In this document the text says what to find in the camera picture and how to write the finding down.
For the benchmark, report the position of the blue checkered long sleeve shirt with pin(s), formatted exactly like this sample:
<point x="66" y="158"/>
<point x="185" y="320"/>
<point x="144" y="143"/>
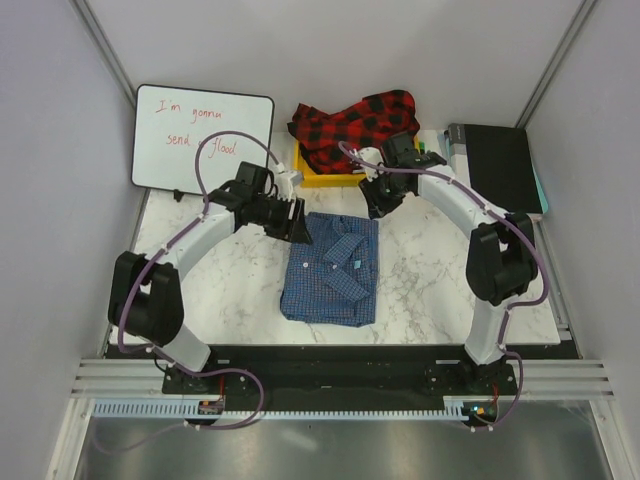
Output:
<point x="334" y="279"/>

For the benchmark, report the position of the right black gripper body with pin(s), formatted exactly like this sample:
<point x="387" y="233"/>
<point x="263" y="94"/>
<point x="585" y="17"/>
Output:
<point x="383" y="193"/>

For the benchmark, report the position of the white slotted cable duct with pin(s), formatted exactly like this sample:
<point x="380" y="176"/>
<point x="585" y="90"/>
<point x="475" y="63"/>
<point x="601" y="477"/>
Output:
<point x="196" y="409"/>

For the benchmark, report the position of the red black plaid shirt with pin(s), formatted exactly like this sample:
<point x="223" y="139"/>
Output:
<point x="367" y="123"/>

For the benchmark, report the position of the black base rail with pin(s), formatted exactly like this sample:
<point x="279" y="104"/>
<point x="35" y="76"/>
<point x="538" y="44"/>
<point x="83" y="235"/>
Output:
<point x="344" y="376"/>

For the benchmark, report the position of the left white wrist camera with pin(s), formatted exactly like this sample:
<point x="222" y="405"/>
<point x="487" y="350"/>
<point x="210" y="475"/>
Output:
<point x="286" y="182"/>

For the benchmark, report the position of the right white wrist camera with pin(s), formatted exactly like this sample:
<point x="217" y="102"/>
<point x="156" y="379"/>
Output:
<point x="369" y="160"/>

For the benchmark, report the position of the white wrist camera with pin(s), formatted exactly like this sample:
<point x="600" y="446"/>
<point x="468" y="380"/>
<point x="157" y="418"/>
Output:
<point x="369" y="160"/>
<point x="286" y="182"/>

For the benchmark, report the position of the black notebook stack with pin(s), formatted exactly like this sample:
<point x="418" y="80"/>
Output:
<point x="501" y="168"/>

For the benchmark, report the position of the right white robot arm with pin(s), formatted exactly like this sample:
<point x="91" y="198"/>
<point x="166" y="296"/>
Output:
<point x="502" y="259"/>

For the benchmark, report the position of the white dry-erase board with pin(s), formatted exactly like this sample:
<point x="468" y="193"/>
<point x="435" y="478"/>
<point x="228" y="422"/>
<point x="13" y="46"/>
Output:
<point x="171" y="122"/>

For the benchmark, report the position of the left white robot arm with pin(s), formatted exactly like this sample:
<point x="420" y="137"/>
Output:
<point x="146" y="296"/>

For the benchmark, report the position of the yellow plastic bin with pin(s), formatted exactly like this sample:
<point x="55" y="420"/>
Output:
<point x="313" y="180"/>

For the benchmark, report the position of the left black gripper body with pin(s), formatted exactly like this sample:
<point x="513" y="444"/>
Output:
<point x="274" y="217"/>

